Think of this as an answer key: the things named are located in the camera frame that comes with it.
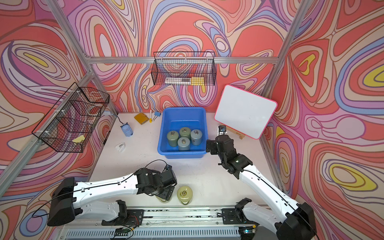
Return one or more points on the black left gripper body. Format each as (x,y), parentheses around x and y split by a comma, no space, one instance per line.
(159,188)

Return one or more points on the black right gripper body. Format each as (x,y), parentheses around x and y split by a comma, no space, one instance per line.
(223,159)

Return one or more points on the yellow-green tea canister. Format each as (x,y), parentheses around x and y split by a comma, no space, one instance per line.
(185,194)
(162,200)

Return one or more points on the blue-grey tea canister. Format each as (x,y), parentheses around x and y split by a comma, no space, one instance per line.
(184,144)

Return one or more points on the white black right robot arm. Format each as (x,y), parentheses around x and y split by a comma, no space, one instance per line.
(286,218)

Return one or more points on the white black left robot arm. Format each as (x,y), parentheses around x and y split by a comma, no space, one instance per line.
(86,200)

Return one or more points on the light blue tea canister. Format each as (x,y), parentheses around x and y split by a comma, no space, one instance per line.
(196,136)

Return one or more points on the green tea canister back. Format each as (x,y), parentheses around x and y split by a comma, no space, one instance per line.
(185,132)

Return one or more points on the green tea canister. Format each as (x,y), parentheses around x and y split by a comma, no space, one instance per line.
(185,132)
(173,137)

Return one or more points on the blue plastic basket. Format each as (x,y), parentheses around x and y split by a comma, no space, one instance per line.
(175,119)

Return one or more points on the green tea canister left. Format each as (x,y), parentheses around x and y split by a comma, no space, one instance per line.
(173,137)

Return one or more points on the yellow block in basket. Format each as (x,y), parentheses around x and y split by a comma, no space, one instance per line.
(197,81)

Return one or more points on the yellow sponge in basket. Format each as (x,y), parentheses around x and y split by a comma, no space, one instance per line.
(79,139)

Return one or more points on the wooden whiteboard stand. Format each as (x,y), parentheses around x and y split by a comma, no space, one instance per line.
(239,134)

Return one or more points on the pink framed whiteboard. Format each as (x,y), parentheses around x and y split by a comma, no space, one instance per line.
(244,112)

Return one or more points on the small white tag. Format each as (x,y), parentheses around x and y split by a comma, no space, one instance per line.
(121,147)

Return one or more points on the small blue mouse device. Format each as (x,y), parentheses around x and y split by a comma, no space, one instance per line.
(127,130)

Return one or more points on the green circuit board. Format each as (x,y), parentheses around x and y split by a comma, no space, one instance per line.
(123,232)

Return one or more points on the small blue clip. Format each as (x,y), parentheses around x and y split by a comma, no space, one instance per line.
(156,114)

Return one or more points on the yellow sticky note pad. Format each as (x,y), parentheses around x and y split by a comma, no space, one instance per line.
(141,118)

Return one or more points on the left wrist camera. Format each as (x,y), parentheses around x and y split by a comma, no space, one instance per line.
(168,177)

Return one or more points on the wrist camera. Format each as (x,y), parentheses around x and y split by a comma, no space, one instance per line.
(222,130)
(168,177)

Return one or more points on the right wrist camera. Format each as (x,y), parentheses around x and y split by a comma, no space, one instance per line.
(222,130)

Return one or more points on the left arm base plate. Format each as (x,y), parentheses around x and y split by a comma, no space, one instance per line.
(131,218)

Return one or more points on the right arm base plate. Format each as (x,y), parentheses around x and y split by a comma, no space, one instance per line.
(231,216)

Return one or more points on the black wire basket back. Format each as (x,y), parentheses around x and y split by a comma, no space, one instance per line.
(177,67)

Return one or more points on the black wire basket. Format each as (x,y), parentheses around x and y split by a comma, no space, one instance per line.
(79,110)
(177,67)

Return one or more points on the black wire basket left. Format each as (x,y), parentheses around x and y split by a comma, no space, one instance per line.
(79,110)

